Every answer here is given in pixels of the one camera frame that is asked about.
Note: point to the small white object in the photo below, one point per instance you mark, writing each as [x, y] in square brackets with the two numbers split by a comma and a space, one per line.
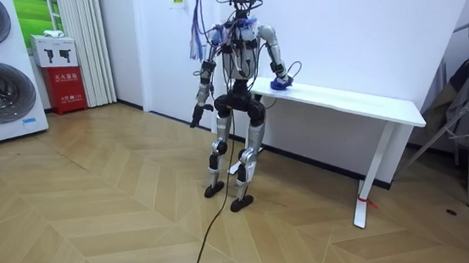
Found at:
[53, 33]

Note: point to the white cardboard box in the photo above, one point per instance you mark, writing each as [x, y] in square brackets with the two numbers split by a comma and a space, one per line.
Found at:
[54, 52]

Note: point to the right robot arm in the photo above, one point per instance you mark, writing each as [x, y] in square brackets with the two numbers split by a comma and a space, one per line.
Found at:
[273, 41]

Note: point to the robot legs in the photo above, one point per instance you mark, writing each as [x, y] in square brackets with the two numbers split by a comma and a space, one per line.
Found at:
[256, 129]

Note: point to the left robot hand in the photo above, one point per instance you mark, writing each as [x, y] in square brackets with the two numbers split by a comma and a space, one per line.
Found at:
[197, 114]

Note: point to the red fire equipment cabinet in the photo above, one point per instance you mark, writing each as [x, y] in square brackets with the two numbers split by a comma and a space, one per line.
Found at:
[64, 89]

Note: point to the white desk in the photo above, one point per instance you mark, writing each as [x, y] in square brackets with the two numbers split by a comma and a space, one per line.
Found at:
[348, 101]

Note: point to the small black floor disc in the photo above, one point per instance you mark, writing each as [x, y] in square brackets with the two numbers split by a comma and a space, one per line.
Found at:
[451, 212]

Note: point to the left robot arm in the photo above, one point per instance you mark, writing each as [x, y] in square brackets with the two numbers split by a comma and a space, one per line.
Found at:
[206, 73]

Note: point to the blue cloth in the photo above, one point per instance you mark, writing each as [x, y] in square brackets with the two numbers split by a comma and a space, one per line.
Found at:
[277, 85]

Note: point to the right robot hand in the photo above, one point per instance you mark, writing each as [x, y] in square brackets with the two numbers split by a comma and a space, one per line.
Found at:
[286, 80]

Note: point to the robot body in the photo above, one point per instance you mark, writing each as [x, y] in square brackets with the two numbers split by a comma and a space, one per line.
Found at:
[242, 43]

